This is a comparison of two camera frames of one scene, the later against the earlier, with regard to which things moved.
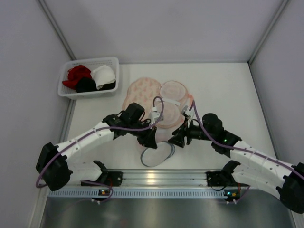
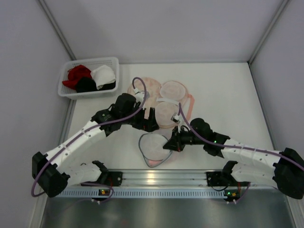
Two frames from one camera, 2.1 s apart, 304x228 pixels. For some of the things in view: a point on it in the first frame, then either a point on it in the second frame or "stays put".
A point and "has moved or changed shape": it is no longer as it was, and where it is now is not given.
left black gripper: x=147 y=136 to x=147 y=119
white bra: x=102 y=75 stays put
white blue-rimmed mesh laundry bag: x=151 y=157 has moved or changed shape
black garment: x=87 y=84 stays put
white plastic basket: x=113 y=62 stays put
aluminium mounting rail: x=159 y=179 stays put
